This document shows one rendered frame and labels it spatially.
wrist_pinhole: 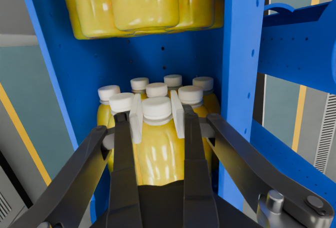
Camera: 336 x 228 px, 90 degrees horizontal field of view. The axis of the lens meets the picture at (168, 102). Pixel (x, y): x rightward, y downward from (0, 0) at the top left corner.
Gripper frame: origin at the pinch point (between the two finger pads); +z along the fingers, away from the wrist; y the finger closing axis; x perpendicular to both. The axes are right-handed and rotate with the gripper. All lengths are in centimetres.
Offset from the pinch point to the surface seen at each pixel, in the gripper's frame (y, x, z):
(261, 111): 84, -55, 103
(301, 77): 40.9, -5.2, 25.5
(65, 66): -13.3, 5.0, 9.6
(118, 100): -5.4, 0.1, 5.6
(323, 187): 65, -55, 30
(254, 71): 10.6, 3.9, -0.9
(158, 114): 0.2, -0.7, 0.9
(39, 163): -115, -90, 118
